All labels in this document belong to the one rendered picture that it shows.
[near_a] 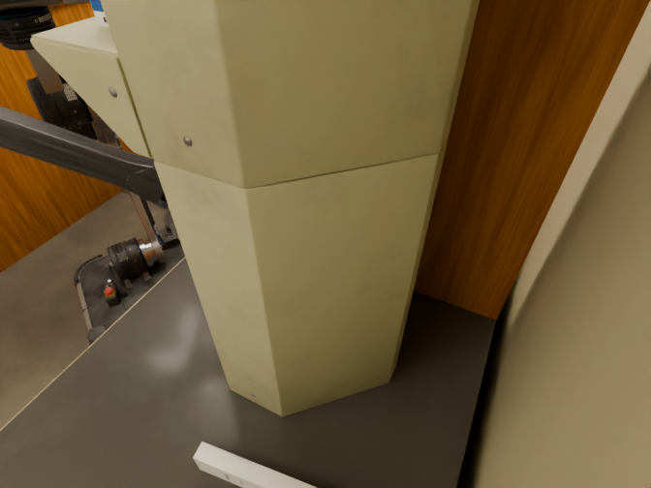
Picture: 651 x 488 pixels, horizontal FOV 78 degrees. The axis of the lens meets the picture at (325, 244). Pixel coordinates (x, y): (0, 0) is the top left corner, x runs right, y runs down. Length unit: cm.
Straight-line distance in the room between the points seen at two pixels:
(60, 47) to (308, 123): 23
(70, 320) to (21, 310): 28
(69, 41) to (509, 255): 69
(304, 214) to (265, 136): 10
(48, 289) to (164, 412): 185
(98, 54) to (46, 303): 215
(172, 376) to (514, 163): 69
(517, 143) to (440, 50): 32
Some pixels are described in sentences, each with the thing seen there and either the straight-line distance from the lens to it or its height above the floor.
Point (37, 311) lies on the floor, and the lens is 250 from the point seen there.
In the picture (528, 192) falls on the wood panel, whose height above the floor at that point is 125.
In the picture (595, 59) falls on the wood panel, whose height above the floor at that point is 145.
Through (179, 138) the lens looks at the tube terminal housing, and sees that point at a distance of 39.
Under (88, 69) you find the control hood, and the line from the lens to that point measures 44.
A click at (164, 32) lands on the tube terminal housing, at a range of 35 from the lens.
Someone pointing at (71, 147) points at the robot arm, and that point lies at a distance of 73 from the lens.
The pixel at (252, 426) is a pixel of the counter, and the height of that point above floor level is 94.
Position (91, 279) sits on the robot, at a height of 24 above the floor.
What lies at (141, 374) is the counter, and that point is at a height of 94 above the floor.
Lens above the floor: 162
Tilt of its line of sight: 43 degrees down
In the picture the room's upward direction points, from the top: straight up
